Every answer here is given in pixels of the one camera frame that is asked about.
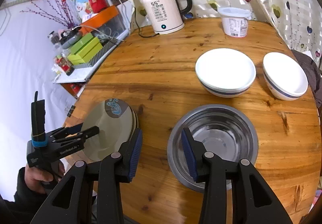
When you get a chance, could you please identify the black binder clip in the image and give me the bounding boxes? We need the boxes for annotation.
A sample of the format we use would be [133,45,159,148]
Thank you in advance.
[64,105,75,117]

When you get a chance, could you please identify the chevron pattern tray box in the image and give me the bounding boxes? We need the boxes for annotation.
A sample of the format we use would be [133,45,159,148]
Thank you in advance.
[74,38,120,69]

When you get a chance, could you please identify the red labelled jar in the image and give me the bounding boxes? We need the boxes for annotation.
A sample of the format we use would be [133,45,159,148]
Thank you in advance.
[60,57,74,76]

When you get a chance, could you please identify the lime green box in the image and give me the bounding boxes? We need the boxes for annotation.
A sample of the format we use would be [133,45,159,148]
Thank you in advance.
[67,37,103,65]

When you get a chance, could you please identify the dried purple branch bouquet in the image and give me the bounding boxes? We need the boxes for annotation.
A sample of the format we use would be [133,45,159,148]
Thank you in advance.
[20,0,76,29]

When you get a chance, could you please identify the white electric kettle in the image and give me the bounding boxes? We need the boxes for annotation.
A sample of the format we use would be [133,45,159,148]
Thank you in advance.
[142,0,193,35]

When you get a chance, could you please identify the person left hand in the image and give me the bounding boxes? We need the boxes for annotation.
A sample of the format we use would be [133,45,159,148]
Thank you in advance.
[24,164,61,194]

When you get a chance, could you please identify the orange lid storage bin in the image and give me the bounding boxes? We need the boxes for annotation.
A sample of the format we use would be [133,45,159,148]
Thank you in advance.
[80,6,126,38]

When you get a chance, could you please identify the green whale plate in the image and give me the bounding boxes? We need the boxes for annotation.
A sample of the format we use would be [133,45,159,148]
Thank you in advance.
[125,105,136,139]
[132,109,139,134]
[81,98,128,161]

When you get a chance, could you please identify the large white blue-striped bowl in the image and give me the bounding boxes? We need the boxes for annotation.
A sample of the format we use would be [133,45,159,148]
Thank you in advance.
[195,48,257,98]

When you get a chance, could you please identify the stainless steel bowl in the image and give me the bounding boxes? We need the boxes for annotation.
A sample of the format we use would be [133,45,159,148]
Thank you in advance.
[167,104,258,193]

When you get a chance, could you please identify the black kettle power cord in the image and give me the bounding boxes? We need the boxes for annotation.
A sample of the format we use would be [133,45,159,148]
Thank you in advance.
[133,6,159,38]

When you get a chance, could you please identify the white side shelf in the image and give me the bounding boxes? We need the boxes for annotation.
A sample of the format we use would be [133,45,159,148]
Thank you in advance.
[54,30,129,84]

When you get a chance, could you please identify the grey pouch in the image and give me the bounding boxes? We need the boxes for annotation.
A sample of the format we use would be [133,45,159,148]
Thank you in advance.
[60,30,82,49]

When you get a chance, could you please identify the small white blue-striped bowl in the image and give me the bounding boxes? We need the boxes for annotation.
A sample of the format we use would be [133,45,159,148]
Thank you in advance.
[262,52,308,101]

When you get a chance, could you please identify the dark green flat box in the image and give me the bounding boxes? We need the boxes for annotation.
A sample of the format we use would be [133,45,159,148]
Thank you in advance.
[69,33,94,55]

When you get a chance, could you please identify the white plastic tub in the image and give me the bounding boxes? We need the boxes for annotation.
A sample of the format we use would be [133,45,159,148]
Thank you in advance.
[218,7,251,38]

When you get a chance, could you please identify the left gripper tracking camera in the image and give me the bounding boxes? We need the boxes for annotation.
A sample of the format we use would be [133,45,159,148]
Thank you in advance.
[31,91,47,148]

